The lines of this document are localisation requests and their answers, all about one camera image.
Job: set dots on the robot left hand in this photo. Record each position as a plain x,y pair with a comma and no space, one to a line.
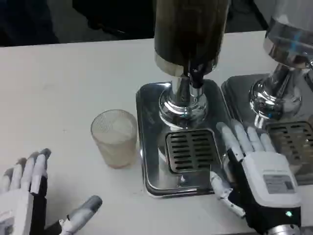
24,186

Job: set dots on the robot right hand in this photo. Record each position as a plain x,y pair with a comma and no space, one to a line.
264,186

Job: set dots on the robot right silver forearm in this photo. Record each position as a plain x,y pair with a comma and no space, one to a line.
284,230

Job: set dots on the steel drip tray grid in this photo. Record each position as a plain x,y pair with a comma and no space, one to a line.
292,142
192,149

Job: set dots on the clear-tank drink dispenser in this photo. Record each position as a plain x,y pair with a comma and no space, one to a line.
281,80

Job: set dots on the dark-tank drink dispenser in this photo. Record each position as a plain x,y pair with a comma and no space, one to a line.
182,98

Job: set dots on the black dispenser tap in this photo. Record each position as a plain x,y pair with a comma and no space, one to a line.
196,73

